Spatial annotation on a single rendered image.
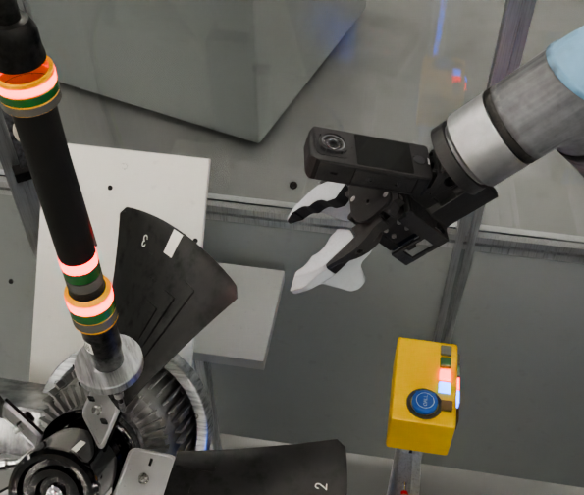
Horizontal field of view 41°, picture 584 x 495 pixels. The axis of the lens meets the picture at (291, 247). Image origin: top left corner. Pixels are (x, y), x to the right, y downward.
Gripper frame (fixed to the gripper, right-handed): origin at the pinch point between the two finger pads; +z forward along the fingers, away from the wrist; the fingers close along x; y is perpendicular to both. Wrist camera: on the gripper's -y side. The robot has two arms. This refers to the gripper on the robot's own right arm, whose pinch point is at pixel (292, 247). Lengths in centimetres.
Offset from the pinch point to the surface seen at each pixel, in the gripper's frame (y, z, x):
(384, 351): 89, 53, 51
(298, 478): 26.1, 24.5, -9.0
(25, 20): -34.6, -8.8, -5.7
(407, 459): 65, 34, 9
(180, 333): 2.4, 20.7, 0.9
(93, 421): 4.2, 39.9, -2.5
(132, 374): -5.6, 17.5, -9.4
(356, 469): 127, 95, 47
